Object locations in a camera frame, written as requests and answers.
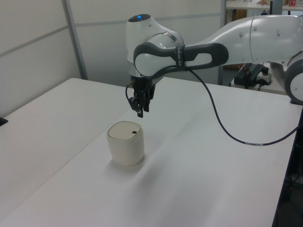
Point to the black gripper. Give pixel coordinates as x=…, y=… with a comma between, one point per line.
x=143, y=85

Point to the beige trash can lid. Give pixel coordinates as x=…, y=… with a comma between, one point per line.
x=123, y=130

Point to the small white trash can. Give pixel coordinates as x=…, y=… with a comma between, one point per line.
x=127, y=151

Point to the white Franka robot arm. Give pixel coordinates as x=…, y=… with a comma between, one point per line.
x=260, y=35

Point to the black power adapter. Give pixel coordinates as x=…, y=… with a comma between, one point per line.
x=246, y=75

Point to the white power strip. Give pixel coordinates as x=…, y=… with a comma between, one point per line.
x=265, y=76

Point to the white background desk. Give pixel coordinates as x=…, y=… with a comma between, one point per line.
x=272, y=89

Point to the white background shelf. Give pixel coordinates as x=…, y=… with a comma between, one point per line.
x=248, y=7

